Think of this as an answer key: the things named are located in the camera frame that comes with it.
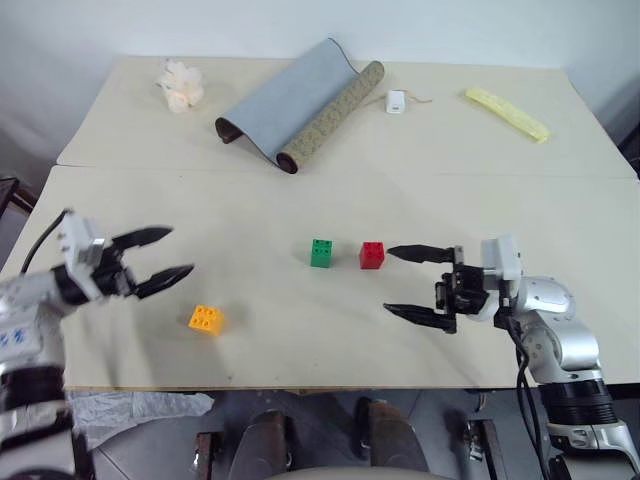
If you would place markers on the dark wooden chair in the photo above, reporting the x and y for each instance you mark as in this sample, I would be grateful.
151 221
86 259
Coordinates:
12 200

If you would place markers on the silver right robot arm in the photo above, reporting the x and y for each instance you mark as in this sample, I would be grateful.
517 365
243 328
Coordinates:
550 300

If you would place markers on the dark metal bracket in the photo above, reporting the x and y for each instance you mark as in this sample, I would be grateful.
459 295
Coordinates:
482 447
207 455

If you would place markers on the small white box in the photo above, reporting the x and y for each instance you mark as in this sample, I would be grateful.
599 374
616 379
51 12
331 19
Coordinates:
395 102

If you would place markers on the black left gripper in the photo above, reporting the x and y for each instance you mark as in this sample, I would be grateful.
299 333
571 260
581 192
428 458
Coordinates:
112 275

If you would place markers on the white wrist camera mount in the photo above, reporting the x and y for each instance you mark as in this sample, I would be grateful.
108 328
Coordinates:
500 255
75 240

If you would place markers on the green toy brick cube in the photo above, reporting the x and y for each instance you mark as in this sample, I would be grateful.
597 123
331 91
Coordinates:
321 253

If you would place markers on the crumpled white tissue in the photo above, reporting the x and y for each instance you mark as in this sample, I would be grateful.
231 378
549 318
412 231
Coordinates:
181 86

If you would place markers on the red toy brick cube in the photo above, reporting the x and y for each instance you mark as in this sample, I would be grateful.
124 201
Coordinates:
372 255

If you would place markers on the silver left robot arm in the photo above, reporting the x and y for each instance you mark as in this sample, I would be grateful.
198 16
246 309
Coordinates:
25 300

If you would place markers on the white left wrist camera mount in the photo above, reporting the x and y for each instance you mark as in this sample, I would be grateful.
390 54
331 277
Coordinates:
75 240

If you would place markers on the grey half-rolled mat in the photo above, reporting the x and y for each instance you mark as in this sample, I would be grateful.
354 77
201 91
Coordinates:
295 95

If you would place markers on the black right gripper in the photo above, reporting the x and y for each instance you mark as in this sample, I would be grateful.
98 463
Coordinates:
467 290

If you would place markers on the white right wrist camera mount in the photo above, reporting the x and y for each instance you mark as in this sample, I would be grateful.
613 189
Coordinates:
500 255

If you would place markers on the dark rounded shape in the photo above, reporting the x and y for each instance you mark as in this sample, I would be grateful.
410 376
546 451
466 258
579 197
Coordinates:
260 442
390 435

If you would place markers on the crumpled clear plastic sheet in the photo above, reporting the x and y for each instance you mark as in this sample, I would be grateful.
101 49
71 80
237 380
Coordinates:
125 407

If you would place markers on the yellow toy brick cube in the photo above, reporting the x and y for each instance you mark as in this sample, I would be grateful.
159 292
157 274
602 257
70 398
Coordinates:
206 320

